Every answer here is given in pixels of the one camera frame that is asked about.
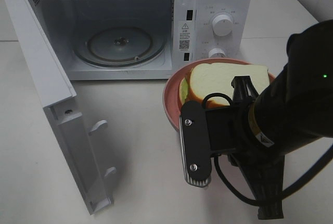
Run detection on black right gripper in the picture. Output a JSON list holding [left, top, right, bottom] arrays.
[[205, 75, 287, 213]]

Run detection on white bread sandwich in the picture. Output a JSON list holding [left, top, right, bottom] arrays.
[[178, 63, 270, 107]]

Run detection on pink round plate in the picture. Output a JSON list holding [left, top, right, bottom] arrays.
[[163, 58, 275, 131]]

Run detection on white microwave door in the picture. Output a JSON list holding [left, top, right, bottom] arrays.
[[5, 0, 113, 214]]

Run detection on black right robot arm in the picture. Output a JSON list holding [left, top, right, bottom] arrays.
[[206, 20, 332, 220]]

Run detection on lower white timer knob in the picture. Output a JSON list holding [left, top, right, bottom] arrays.
[[208, 47, 226, 58]]

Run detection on upper white power knob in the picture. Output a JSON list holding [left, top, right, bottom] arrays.
[[211, 13, 234, 36]]

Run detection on white microwave oven body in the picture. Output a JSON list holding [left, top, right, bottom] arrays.
[[33, 0, 250, 81]]

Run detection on black right camera cable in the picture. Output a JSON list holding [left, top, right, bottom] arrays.
[[201, 92, 333, 205]]

